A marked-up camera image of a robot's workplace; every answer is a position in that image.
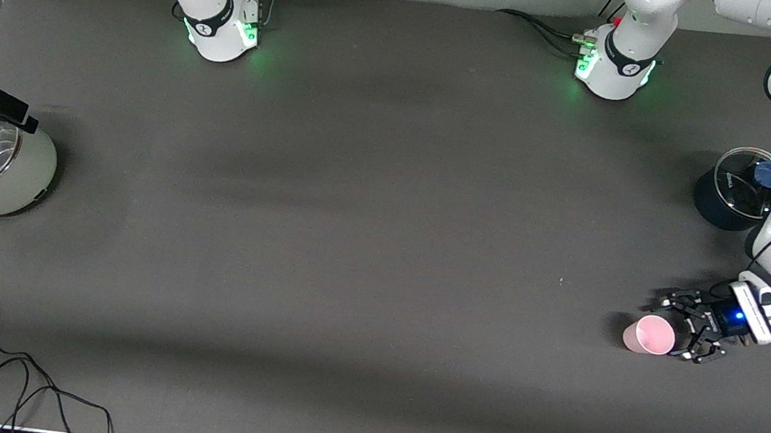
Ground black left arm base cables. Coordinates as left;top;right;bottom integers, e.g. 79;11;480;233
490;0;630;64

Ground pink cup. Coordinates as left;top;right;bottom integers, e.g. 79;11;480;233
621;312;680;359

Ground dark blue cooking pot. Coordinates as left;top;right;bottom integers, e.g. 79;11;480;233
689;141;771;237

